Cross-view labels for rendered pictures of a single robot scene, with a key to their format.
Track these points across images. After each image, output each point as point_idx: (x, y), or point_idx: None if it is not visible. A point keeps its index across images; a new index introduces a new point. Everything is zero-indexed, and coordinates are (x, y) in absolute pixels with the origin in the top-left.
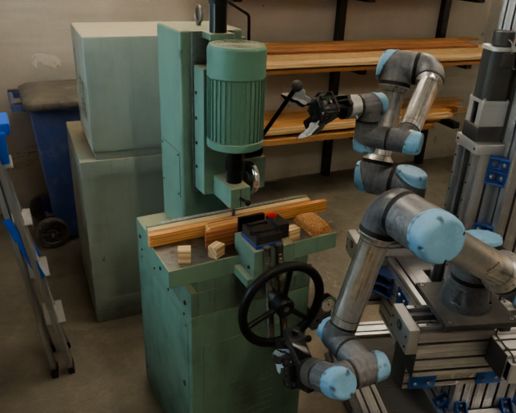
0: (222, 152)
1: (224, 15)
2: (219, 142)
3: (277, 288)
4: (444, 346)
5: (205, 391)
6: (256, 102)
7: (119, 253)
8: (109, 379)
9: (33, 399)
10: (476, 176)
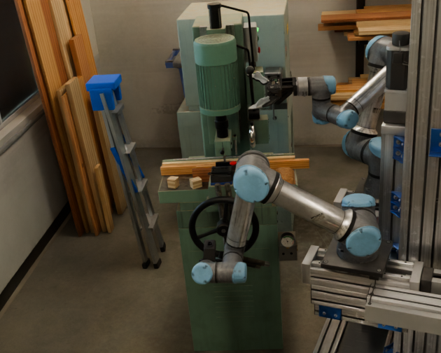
0: (203, 113)
1: (217, 16)
2: (201, 107)
3: None
4: (332, 283)
5: (195, 286)
6: (223, 80)
7: None
8: (177, 278)
9: (124, 278)
10: (385, 151)
